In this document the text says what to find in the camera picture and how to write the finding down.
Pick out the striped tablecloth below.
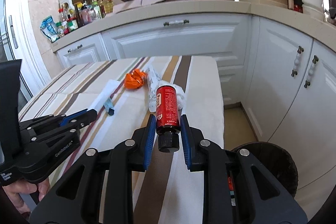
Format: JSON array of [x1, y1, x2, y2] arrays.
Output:
[[19, 56, 224, 223]]

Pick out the phone on left gripper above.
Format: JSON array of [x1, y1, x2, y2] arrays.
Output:
[[1, 60, 22, 164]]

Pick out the red bottle black cap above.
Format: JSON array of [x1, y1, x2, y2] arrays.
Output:
[[156, 85, 181, 153]]

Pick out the orange crumpled wrapper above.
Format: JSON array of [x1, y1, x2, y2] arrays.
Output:
[[124, 68, 147, 90]]

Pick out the black trash bin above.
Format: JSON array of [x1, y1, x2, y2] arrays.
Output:
[[231, 141, 298, 197]]

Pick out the blue white snack bag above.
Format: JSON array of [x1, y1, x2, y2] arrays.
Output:
[[40, 16, 59, 43]]

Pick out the cabinet door handle right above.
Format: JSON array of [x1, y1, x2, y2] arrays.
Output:
[[304, 55, 319, 89]]

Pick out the person's left hand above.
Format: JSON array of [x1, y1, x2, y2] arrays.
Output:
[[3, 178, 50, 214]]

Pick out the cabinet door handle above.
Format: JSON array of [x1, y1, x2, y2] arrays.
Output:
[[291, 46, 304, 77], [304, 55, 319, 89]]

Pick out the cabinet door handle left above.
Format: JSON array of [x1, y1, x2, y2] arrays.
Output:
[[291, 46, 304, 77]]

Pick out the left drawer handle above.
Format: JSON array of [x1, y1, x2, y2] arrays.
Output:
[[67, 44, 83, 53]]

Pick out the white spice rack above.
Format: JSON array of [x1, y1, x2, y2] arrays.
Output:
[[59, 0, 93, 18]]

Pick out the blue sachet packet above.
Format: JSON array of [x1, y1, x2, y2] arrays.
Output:
[[104, 98, 114, 116]]

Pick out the centre drawer handle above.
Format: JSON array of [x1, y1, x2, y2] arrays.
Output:
[[163, 19, 190, 27]]

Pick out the white flat packet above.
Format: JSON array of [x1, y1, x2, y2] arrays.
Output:
[[88, 80, 121, 113]]

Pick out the yellow cooking oil bottle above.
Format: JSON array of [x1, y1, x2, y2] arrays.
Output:
[[102, 0, 114, 14]]

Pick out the stacked white containers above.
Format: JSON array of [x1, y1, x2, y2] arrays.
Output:
[[302, 0, 324, 21]]

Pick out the white tissue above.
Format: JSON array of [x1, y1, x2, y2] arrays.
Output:
[[158, 80, 186, 110]]

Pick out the drawer handle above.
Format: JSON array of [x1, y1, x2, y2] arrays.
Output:
[[163, 19, 190, 27], [67, 44, 83, 53]]

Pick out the white printed sachet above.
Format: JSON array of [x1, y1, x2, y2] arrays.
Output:
[[146, 65, 161, 113]]

